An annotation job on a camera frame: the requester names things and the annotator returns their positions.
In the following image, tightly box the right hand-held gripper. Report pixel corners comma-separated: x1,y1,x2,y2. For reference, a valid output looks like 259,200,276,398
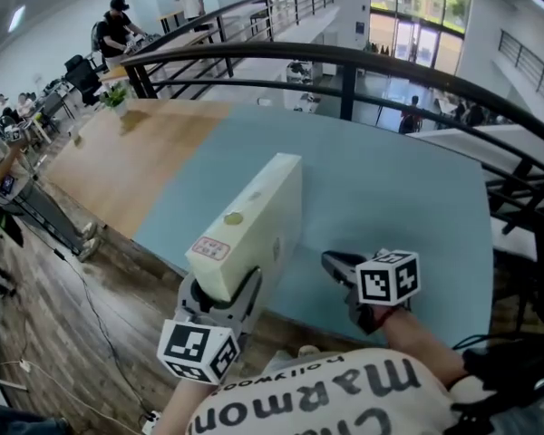
321,247,422,336

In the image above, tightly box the black office chair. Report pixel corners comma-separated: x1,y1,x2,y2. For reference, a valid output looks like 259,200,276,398
63,53,108,107

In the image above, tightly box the straight black balcony railing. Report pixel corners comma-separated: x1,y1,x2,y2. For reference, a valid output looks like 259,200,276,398
160,0,336,44

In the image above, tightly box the curved black metal railing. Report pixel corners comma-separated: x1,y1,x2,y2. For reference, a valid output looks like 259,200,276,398
120,41,544,237

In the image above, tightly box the green potted plant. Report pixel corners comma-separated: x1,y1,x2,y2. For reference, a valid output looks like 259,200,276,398
99,81,133,117

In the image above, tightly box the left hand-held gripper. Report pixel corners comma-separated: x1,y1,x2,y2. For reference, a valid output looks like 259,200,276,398
157,265,263,385

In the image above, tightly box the blue and wooden table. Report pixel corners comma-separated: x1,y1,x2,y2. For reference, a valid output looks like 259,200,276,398
43,98,499,348

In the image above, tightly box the white power strip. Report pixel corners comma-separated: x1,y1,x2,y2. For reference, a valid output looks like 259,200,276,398
141,409,163,435

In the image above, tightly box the black floor cable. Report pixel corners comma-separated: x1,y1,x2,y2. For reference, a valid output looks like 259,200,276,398
49,242,153,419

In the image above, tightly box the white item box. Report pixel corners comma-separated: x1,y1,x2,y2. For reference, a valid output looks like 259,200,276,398
184,152,304,303

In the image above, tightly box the person's left forearm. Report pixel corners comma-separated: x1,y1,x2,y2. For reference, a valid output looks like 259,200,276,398
160,372,221,435

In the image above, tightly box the person's right forearm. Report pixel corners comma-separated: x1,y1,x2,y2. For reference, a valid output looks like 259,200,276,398
380,308,466,382

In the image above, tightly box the white floor cable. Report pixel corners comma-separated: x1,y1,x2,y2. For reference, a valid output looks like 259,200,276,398
0,358,144,434

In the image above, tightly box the white printed t-shirt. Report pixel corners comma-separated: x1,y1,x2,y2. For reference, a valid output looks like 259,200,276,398
187,346,460,435

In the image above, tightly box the long wooden desk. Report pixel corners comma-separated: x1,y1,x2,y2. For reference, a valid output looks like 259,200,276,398
98,28,221,83

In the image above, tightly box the glass entrance door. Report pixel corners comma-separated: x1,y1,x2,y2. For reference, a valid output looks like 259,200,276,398
369,9,464,79

